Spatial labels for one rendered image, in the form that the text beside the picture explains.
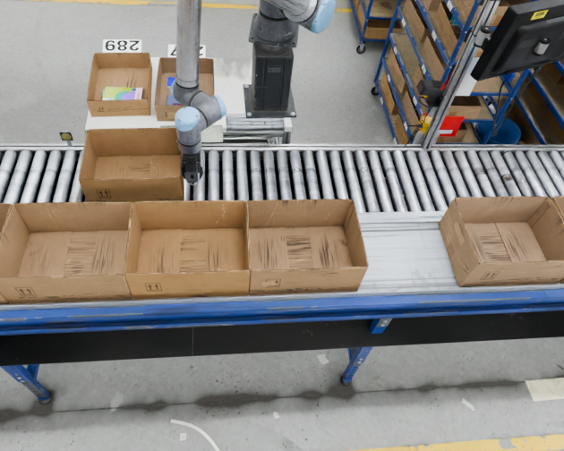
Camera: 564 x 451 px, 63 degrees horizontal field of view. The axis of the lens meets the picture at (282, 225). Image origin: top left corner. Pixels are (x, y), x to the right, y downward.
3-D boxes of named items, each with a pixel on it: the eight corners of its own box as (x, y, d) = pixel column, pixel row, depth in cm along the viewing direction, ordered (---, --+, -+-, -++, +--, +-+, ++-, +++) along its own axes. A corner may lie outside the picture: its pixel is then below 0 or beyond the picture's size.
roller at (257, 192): (260, 148, 224) (250, 146, 222) (267, 236, 193) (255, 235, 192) (258, 155, 228) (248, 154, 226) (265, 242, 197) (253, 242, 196)
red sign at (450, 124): (454, 135, 235) (465, 115, 224) (455, 137, 234) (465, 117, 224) (423, 135, 233) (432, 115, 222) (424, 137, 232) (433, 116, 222)
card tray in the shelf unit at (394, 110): (380, 80, 364) (383, 70, 356) (417, 81, 367) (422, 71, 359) (390, 114, 340) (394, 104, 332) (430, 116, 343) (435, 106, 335)
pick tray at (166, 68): (214, 73, 253) (214, 57, 245) (215, 122, 231) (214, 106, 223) (161, 72, 250) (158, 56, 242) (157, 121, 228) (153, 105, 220)
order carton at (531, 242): (527, 221, 193) (550, 195, 179) (558, 284, 175) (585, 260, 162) (437, 223, 188) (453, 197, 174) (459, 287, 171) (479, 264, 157)
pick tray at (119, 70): (152, 68, 252) (149, 52, 244) (150, 115, 230) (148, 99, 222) (98, 69, 247) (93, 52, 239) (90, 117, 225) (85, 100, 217)
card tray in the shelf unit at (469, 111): (413, 76, 303) (417, 63, 295) (457, 78, 306) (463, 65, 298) (427, 117, 280) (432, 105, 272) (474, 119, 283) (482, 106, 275)
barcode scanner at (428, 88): (410, 95, 217) (420, 77, 209) (432, 98, 220) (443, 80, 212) (414, 105, 214) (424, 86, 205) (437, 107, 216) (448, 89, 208)
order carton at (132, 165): (184, 154, 216) (181, 127, 202) (184, 203, 199) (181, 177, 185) (96, 157, 211) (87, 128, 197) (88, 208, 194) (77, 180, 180)
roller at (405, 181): (400, 154, 236) (402, 147, 232) (427, 238, 205) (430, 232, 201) (390, 155, 236) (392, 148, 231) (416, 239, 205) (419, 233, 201)
